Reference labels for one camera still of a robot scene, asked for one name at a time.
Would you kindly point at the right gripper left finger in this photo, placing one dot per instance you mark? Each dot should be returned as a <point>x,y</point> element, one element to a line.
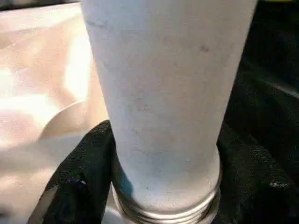
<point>77,182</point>

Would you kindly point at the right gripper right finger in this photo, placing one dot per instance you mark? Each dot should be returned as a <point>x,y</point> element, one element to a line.
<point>257,191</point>

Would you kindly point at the white plastic table top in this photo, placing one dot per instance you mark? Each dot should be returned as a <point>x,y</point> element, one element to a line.
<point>35,93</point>

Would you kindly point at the white plastic table leg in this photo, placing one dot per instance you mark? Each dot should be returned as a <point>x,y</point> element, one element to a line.
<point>168,93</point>

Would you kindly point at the black mat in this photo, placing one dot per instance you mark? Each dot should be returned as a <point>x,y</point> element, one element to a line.
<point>268,70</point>

